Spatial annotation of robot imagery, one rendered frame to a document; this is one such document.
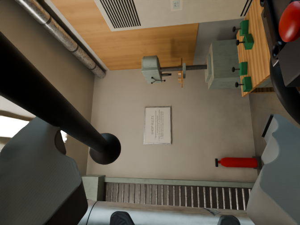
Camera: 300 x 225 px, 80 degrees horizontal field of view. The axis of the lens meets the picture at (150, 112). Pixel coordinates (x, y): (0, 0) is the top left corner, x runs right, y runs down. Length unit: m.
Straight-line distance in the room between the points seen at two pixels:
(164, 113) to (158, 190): 1.22
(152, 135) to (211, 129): 0.96
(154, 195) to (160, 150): 0.68
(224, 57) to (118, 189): 2.46
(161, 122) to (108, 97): 1.09
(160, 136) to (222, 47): 1.60
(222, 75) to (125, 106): 1.74
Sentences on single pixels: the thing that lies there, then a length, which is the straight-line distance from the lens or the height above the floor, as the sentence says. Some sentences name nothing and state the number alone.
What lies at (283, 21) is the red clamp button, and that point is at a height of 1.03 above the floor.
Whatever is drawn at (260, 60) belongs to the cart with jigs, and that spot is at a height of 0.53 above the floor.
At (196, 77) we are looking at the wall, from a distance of 3.28.
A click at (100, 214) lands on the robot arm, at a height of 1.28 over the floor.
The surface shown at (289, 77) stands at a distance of 0.22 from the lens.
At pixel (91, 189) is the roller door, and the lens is 3.08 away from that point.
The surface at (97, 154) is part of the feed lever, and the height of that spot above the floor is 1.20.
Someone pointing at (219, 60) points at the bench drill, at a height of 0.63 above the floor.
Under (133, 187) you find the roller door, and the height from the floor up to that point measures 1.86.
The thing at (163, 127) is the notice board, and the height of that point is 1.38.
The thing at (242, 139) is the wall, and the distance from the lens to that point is 3.16.
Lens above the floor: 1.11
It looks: 9 degrees up
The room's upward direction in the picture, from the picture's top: 91 degrees counter-clockwise
